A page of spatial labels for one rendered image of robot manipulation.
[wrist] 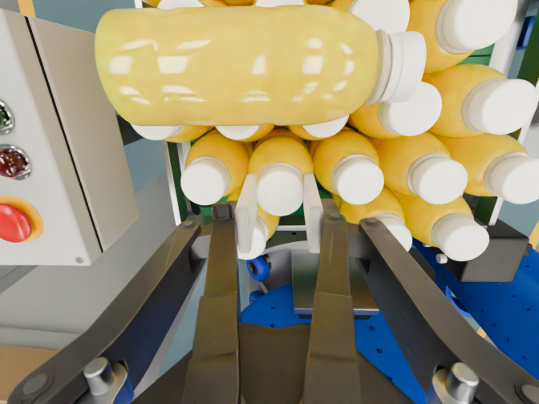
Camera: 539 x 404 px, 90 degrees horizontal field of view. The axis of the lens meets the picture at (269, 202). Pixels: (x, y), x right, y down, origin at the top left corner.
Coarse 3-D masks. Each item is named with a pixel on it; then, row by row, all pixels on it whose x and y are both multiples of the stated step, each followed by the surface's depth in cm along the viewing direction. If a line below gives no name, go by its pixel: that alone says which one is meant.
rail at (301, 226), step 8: (192, 216) 39; (200, 216) 39; (208, 216) 39; (288, 216) 38; (296, 216) 38; (304, 216) 38; (208, 224) 37; (280, 224) 36; (288, 224) 36; (296, 224) 36; (304, 224) 36; (480, 224) 35
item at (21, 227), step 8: (0, 208) 22; (8, 208) 22; (16, 208) 22; (0, 216) 22; (8, 216) 22; (16, 216) 22; (24, 216) 22; (0, 224) 22; (8, 224) 22; (16, 224) 22; (24, 224) 22; (0, 232) 22; (8, 232) 22; (16, 232) 22; (24, 232) 22; (8, 240) 23; (16, 240) 23
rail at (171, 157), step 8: (136, 0) 26; (168, 144) 33; (168, 152) 33; (176, 152) 35; (168, 160) 33; (176, 160) 35; (168, 168) 33; (176, 168) 35; (168, 176) 34; (176, 176) 35; (168, 184) 34; (176, 184) 35; (176, 192) 35; (176, 200) 35; (184, 200) 38; (176, 208) 36; (184, 208) 38; (176, 216) 36; (184, 216) 38; (176, 224) 37
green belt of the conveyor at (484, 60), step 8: (488, 48) 34; (488, 56) 34; (488, 64) 34; (192, 144) 40; (320, 184) 42; (320, 192) 42; (328, 192) 42; (224, 200) 44; (200, 208) 44; (208, 208) 44
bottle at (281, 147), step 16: (288, 128) 32; (256, 144) 31; (272, 144) 25; (288, 144) 24; (304, 144) 29; (256, 160) 24; (272, 160) 23; (288, 160) 23; (304, 160) 24; (256, 176) 24
